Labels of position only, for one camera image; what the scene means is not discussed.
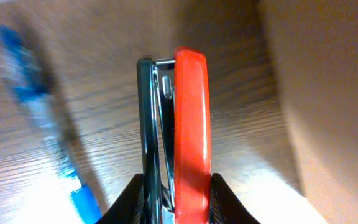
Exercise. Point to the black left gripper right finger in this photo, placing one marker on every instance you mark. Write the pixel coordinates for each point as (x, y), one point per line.
(225, 207)

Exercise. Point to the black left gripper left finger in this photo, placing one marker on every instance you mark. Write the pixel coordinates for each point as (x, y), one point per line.
(122, 210)

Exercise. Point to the blue ballpoint pen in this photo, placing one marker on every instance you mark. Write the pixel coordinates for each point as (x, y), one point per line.
(25, 79)

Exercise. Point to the brown cardboard box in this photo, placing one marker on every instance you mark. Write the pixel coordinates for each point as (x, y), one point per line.
(314, 48)

